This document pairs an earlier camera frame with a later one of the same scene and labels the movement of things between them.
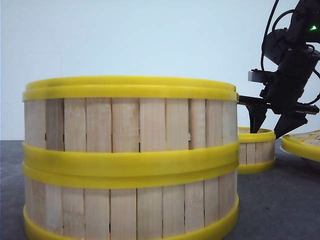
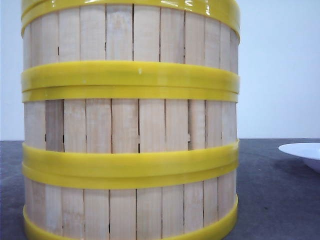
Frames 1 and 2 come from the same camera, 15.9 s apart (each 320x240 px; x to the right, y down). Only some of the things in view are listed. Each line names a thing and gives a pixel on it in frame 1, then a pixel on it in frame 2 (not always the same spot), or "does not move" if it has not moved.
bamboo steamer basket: [130, 123] does not move
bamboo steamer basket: [130, 201] does not move
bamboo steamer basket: [257, 150] → [88, 43]
